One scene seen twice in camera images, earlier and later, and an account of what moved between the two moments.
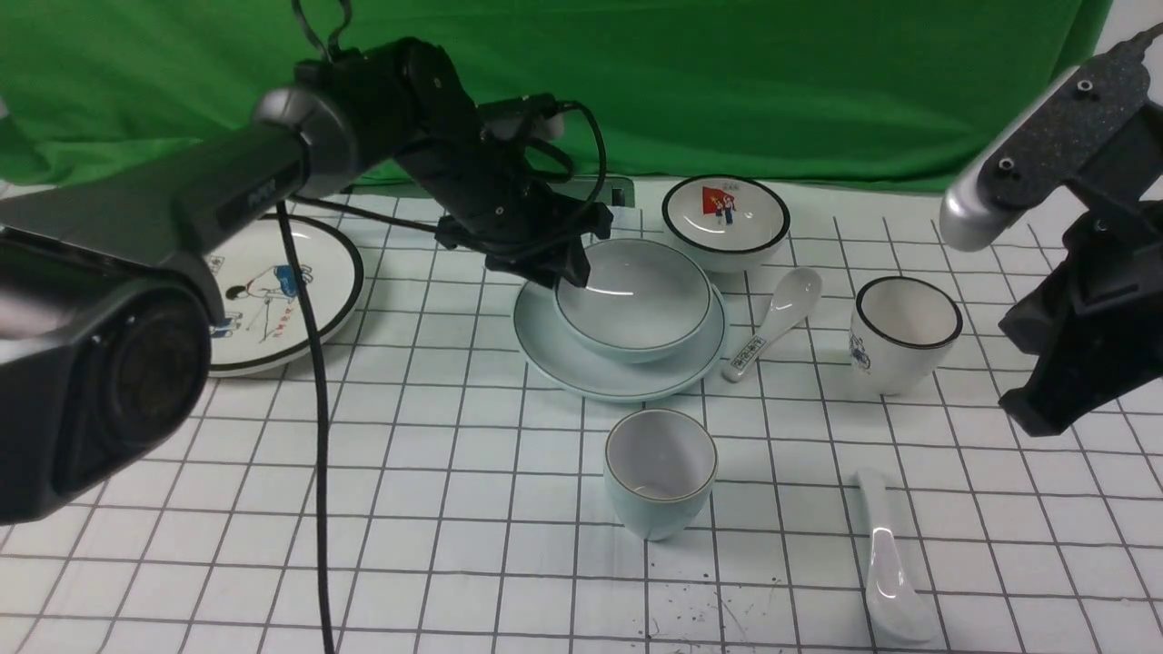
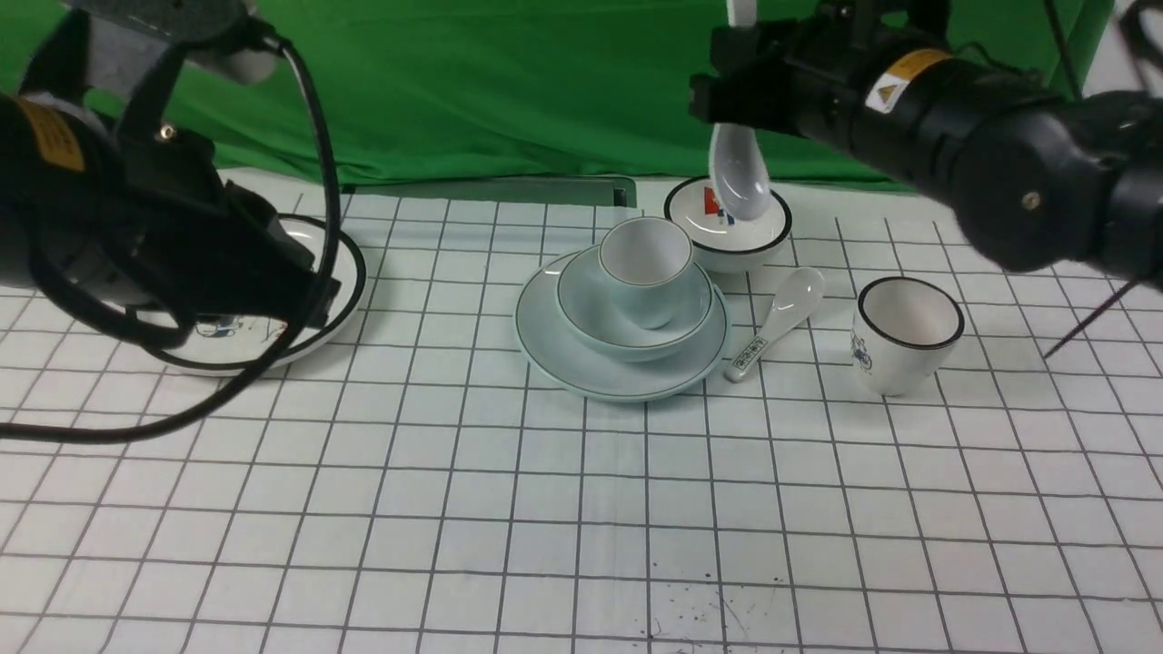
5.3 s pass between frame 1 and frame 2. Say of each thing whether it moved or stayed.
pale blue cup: moved
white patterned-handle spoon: stayed
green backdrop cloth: stayed
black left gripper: moved
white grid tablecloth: stayed
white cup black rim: stayed
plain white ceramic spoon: moved
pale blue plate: stayed
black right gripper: moved
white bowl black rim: stayed
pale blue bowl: stayed
